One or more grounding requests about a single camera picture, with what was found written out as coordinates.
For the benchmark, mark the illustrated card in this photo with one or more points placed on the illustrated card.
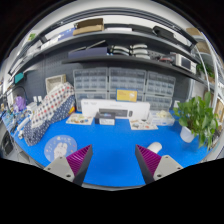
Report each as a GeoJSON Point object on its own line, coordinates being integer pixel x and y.
{"type": "Point", "coordinates": [79, 119]}
{"type": "Point", "coordinates": [142, 125]}

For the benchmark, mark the long white product box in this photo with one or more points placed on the long white product box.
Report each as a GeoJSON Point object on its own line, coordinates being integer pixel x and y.
{"type": "Point", "coordinates": [122, 110]}

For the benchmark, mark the patterned checkered cloth bundle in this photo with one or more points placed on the patterned checkered cloth bundle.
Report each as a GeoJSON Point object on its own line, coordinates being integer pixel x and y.
{"type": "Point", "coordinates": [57, 105]}

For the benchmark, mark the small black and white box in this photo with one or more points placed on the small black and white box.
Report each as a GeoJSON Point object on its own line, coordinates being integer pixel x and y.
{"type": "Point", "coordinates": [105, 118]}

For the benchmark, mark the grey drawer organizer left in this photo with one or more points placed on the grey drawer organizer left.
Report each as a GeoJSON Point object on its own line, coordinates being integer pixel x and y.
{"type": "Point", "coordinates": [90, 83]}

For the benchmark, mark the grey drawer organizer right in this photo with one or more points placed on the grey drawer organizer right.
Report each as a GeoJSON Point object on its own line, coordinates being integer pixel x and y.
{"type": "Point", "coordinates": [159, 91]}

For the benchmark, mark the dark blue flat box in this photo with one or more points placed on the dark blue flat box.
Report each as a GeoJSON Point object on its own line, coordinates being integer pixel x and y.
{"type": "Point", "coordinates": [97, 51]}

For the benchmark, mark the white computer mouse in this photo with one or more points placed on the white computer mouse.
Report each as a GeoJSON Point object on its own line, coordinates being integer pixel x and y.
{"type": "Point", "coordinates": [155, 147]}

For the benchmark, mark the clear plastic parts box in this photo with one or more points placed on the clear plastic parts box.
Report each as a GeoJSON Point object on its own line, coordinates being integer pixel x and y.
{"type": "Point", "coordinates": [161, 118]}

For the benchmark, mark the blue desk mat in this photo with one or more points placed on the blue desk mat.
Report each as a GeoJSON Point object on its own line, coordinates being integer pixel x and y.
{"type": "Point", "coordinates": [113, 162]}

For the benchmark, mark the yellow card box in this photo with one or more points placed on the yellow card box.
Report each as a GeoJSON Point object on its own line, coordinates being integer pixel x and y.
{"type": "Point", "coordinates": [126, 95]}

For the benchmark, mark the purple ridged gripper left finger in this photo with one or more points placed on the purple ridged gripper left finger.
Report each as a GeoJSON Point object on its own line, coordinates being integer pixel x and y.
{"type": "Point", "coordinates": [73, 167]}

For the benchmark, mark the purple toy figure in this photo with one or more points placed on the purple toy figure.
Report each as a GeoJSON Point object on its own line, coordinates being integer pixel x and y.
{"type": "Point", "coordinates": [20, 103]}

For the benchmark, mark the illustrated card right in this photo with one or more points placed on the illustrated card right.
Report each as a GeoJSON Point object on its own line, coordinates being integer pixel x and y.
{"type": "Point", "coordinates": [142, 125]}

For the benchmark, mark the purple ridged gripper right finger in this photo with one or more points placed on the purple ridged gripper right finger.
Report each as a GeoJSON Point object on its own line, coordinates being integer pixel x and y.
{"type": "Point", "coordinates": [153, 166]}

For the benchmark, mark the grey drawer organizer middle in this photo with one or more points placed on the grey drawer organizer middle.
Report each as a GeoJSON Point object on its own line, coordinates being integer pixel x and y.
{"type": "Point", "coordinates": [123, 78]}

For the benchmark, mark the illustrated card left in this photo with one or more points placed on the illustrated card left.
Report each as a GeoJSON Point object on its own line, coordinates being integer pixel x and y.
{"type": "Point", "coordinates": [79, 119]}

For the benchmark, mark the round light blue mouse pad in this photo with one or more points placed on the round light blue mouse pad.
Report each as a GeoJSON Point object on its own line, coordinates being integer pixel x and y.
{"type": "Point", "coordinates": [59, 146]}

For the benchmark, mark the white appliance on shelf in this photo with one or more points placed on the white appliance on shelf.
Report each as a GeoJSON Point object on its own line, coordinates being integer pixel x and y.
{"type": "Point", "coordinates": [183, 62]}

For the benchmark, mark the cardboard box on top shelf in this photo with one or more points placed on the cardboard box on top shelf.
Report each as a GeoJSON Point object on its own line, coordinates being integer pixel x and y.
{"type": "Point", "coordinates": [90, 25]}

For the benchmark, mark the grey drawer organizer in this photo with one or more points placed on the grey drawer organizer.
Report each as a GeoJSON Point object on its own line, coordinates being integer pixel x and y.
{"type": "Point", "coordinates": [123, 78]}
{"type": "Point", "coordinates": [90, 83]}
{"type": "Point", "coordinates": [159, 91]}

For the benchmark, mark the green potted plant white pot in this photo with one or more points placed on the green potted plant white pot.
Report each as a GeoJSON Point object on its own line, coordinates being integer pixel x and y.
{"type": "Point", "coordinates": [197, 115]}

